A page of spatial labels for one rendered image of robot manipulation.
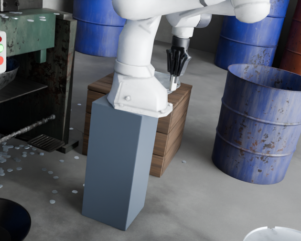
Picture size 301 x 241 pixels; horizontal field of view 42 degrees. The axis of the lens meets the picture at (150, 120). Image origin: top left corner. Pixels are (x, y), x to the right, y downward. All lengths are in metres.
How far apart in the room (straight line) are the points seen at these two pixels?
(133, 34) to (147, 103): 0.22
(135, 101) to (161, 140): 0.49
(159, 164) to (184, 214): 0.29
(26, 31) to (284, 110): 1.12
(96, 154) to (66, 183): 0.36
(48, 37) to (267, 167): 1.14
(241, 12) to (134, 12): 0.31
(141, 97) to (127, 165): 0.24
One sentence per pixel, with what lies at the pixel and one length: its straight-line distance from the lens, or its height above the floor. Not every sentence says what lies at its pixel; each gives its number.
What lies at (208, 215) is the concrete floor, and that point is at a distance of 1.62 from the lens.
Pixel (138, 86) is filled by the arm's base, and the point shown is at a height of 0.53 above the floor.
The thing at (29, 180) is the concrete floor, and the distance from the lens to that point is 1.70.
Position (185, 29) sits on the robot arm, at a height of 0.66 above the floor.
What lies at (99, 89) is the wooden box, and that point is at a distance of 1.74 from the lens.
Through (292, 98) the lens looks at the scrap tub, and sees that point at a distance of 1.78.
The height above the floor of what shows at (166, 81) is 0.39.
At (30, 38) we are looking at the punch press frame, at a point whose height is 0.55.
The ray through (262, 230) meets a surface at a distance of 1.19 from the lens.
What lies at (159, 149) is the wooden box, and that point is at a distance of 1.73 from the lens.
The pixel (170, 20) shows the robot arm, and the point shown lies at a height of 0.70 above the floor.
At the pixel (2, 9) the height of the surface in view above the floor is 0.66.
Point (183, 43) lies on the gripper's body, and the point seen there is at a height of 0.60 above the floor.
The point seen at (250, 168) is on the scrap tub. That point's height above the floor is 0.08.
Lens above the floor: 0.90
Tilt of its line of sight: 22 degrees down
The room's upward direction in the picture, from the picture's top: 9 degrees clockwise
